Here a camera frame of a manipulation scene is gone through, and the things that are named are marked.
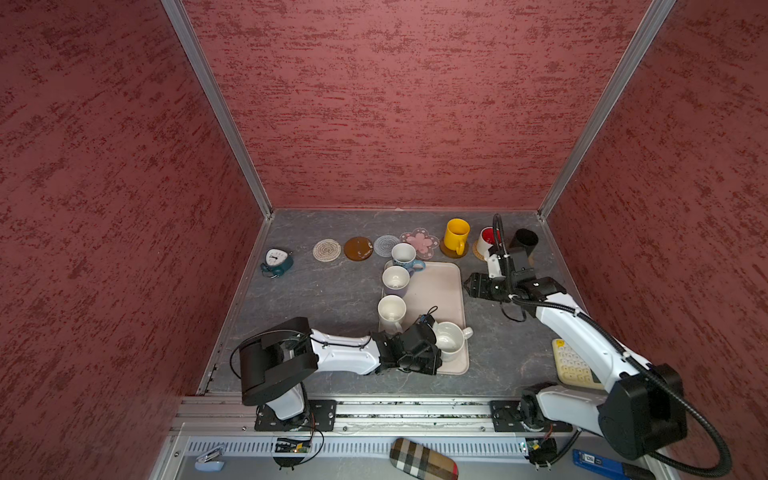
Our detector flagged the white patterned round coaster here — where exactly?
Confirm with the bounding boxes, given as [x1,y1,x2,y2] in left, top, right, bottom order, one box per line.
[312,239,342,263]

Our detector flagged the white mug front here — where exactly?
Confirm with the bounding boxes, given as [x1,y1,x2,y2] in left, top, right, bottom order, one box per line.
[433,322,474,362]

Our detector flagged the brown wooden coaster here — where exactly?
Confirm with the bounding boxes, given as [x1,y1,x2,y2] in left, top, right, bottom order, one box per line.
[439,240,468,259]

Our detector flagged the yellow mug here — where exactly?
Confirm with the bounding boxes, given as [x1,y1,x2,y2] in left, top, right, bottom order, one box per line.
[442,218,471,254]

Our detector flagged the small stapler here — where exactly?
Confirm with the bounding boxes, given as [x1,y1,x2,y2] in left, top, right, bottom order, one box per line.
[194,446,225,473]

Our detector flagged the blue floral mug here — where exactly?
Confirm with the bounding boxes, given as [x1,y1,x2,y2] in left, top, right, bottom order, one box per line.
[391,243,426,274]

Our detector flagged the beige calculator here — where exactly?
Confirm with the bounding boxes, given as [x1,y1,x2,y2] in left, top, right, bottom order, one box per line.
[552,339,603,391]

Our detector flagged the grey round coaster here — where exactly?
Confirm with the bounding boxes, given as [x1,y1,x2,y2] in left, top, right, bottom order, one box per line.
[373,234,400,258]

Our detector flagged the red interior mug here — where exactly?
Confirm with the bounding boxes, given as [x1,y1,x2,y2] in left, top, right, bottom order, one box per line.
[474,227,495,261]

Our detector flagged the dark glossy brown coaster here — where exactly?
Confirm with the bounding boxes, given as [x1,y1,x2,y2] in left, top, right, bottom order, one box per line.
[343,236,373,262]

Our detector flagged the blue tool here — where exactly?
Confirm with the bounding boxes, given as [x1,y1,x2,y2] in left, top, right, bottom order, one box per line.
[573,449,656,480]

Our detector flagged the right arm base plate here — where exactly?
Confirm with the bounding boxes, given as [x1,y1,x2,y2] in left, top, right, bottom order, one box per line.
[489,397,574,434]

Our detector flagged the white mug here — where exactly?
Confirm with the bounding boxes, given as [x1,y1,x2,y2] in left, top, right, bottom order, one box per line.
[433,322,474,362]
[377,295,407,335]

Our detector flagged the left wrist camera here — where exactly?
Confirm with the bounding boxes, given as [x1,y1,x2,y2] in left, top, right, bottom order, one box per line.
[416,314,435,328]

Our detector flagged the pink flower coaster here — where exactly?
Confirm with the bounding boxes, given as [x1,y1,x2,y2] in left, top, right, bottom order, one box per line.
[399,227,440,261]

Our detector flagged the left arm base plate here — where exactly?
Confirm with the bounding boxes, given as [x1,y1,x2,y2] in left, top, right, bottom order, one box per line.
[254,399,338,433]

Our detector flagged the plaid glasses case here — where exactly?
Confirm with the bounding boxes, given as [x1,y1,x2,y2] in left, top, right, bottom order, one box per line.
[389,438,459,480]

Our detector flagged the aluminium rail frame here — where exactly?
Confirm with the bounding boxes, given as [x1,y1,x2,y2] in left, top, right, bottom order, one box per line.
[149,392,682,480]

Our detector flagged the beige serving tray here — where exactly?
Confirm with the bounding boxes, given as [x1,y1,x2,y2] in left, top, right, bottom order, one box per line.
[375,260,471,376]

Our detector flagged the black mug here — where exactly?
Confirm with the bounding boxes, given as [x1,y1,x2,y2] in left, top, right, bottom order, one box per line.
[509,228,539,257]

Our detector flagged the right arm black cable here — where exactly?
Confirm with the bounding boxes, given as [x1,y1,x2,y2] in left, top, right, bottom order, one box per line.
[491,213,734,479]

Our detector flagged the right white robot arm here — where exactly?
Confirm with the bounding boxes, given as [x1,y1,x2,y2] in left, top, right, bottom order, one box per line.
[464,273,688,460]

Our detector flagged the lavender mug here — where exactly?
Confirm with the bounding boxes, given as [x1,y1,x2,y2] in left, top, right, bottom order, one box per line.
[381,265,411,297]

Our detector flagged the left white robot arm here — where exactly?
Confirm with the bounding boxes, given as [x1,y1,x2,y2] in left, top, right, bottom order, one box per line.
[230,317,443,423]

